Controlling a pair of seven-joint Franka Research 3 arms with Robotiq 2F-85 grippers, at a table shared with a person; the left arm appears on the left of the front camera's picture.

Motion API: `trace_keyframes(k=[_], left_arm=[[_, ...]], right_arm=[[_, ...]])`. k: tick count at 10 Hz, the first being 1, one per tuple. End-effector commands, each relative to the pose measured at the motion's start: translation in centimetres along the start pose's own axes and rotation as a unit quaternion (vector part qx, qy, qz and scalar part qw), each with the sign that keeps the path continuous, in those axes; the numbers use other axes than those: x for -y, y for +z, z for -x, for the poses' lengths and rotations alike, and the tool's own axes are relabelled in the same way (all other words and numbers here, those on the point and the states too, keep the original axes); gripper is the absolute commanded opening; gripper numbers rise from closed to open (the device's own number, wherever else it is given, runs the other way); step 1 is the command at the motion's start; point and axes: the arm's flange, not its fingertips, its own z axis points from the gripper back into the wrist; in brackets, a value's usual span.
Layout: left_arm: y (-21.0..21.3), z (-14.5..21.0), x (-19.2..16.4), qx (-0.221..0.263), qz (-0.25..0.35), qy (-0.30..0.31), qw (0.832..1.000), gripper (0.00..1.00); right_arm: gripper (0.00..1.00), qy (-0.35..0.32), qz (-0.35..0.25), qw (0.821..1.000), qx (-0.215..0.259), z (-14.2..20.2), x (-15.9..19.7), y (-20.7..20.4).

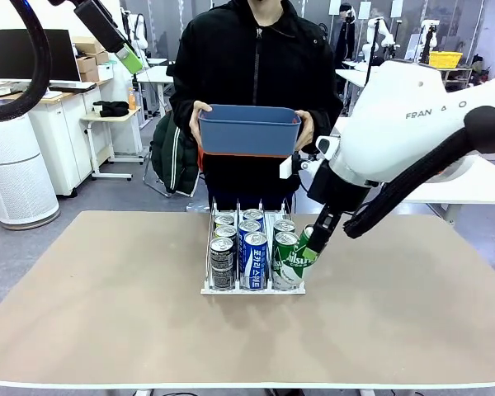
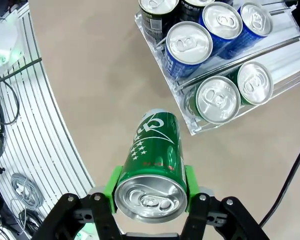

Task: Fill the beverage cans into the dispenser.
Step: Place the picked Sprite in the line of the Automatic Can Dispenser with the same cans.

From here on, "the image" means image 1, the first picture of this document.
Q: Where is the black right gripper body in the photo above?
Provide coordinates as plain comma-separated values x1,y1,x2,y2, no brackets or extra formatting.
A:
307,163,370,215

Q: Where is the green beverage can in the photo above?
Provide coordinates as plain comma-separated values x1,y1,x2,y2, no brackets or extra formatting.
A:
271,231,300,290
272,219,297,235
278,224,319,290

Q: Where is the blue plastic bin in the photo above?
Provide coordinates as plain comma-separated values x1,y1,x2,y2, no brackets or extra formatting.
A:
197,103,303,158

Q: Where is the person's right forearm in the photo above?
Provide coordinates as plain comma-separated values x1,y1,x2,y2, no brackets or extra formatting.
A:
167,92,199,137

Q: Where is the person's left forearm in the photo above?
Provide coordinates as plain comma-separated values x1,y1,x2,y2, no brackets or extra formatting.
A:
309,92,344,145

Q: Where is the person's left hand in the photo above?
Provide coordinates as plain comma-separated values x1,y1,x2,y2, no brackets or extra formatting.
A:
292,110,316,154

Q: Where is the person's right hand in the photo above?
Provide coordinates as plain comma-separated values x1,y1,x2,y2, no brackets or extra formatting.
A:
189,102,213,146

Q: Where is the black keyboard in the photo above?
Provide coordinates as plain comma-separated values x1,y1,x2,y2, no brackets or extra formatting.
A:
49,81,97,93

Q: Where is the black folded cloth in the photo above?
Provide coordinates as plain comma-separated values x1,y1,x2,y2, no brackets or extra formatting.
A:
92,101,131,120

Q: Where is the black computer monitor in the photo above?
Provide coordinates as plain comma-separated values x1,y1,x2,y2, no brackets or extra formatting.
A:
0,28,82,83

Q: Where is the white cabinet desk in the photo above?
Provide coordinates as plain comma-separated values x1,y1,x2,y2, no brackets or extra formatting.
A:
26,84,144,198

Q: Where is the small wooden-top side table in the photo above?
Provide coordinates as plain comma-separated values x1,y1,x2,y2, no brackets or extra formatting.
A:
80,107,146,182

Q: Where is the standing person in black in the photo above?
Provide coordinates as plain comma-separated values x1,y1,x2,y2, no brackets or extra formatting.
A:
334,2,356,69

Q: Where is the person in black jacket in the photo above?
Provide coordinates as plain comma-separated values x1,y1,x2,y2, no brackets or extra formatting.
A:
166,0,344,215

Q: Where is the low wooden shelf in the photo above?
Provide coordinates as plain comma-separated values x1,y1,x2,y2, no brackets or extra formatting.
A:
441,68,474,90

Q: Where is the white cylindrical air purifier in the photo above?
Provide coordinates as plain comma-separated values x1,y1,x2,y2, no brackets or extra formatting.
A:
0,111,62,231

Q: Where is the yellow plastic crate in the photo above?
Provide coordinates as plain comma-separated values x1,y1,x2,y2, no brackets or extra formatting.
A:
428,51,464,69

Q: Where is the black tripod pole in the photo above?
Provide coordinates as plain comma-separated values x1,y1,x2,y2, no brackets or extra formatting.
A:
422,24,436,63

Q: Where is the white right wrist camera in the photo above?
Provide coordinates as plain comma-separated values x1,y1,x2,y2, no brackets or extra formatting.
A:
279,151,319,180

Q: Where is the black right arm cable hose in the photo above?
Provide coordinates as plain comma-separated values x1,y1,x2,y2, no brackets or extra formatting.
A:
343,105,495,240

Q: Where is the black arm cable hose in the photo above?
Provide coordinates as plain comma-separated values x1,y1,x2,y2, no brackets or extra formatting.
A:
343,105,495,240
0,0,53,123

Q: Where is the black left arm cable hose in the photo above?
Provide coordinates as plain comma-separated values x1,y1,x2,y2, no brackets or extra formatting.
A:
0,0,53,123

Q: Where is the white wire can dispenser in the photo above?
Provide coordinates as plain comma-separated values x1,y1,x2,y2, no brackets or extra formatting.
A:
200,196,307,296

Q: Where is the metal frame chair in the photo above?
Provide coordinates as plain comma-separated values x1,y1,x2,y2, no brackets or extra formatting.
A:
143,156,170,199

